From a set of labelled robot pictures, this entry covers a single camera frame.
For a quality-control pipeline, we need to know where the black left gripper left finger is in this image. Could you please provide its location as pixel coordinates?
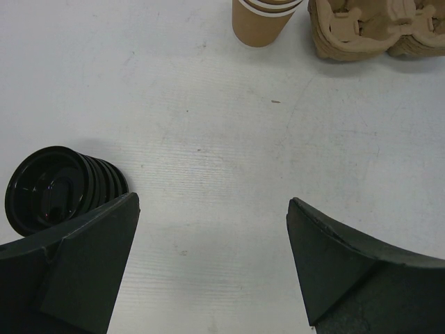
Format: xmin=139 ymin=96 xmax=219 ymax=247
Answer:
xmin=1 ymin=193 xmax=140 ymax=333

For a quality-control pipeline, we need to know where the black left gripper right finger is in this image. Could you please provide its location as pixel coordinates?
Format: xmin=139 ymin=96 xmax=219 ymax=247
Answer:
xmin=286 ymin=198 xmax=444 ymax=333

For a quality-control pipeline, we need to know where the stack of brown paper cups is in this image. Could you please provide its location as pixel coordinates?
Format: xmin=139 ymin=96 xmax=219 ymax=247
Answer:
xmin=232 ymin=0 xmax=302 ymax=47

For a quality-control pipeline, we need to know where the stack of black cup lids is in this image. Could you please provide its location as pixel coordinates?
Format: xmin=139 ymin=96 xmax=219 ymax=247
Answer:
xmin=5 ymin=146 xmax=129 ymax=237

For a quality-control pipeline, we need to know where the brown pulp cup carrier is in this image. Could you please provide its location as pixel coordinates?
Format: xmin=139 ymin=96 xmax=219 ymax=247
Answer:
xmin=308 ymin=1 xmax=444 ymax=61

